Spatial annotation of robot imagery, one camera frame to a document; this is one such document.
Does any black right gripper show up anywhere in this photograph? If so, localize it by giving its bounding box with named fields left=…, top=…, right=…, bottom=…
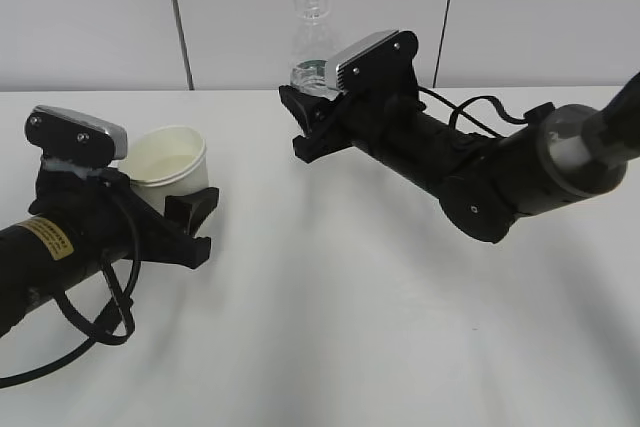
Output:
left=278, top=82, right=480, bottom=196

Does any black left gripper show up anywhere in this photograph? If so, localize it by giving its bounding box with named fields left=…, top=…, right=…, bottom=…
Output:
left=29, top=168, right=220, bottom=270

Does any white paper cup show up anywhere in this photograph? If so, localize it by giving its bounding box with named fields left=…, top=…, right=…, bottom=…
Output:
left=117, top=125, right=210, bottom=215

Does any clear water bottle green label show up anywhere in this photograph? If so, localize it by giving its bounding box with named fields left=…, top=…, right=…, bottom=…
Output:
left=289, top=0, right=339, bottom=100

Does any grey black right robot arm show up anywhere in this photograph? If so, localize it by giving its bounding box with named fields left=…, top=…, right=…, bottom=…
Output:
left=278, top=67, right=639, bottom=243

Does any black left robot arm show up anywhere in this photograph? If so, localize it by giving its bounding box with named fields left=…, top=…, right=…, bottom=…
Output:
left=1, top=168, right=219, bottom=333

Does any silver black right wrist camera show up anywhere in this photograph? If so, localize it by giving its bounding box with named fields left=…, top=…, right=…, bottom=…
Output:
left=325, top=30, right=419, bottom=93

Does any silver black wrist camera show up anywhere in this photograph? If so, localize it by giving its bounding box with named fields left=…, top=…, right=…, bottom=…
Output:
left=325, top=30, right=419, bottom=93
left=24, top=105, right=128, bottom=169

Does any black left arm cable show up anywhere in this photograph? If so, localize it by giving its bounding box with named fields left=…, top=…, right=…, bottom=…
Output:
left=0, top=176, right=141, bottom=389

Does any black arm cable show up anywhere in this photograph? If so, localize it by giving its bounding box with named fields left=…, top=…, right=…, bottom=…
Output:
left=417, top=86, right=556, bottom=141
left=0, top=176, right=141, bottom=389

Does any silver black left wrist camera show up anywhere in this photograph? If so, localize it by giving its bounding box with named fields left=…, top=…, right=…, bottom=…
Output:
left=24, top=105, right=128, bottom=169

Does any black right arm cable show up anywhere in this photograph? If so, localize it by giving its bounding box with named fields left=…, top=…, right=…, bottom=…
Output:
left=417, top=86, right=556, bottom=141

